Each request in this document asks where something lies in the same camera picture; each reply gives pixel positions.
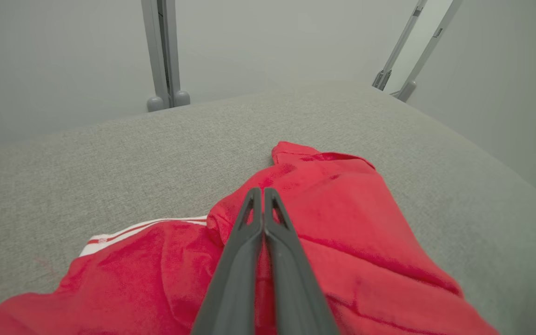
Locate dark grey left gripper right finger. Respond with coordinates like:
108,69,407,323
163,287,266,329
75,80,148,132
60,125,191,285
264,188,339,335

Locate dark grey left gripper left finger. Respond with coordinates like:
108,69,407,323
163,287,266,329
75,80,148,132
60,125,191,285
191,188,264,335

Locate red shorts with white stripes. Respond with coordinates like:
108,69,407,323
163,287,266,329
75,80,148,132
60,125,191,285
207,141,499,335

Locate grey slanted metal bar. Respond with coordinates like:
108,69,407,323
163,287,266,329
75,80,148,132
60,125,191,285
391,0,463,103
373,0,428,91

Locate grey metal partition post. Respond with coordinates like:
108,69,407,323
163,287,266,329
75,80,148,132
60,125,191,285
141,0,191,113

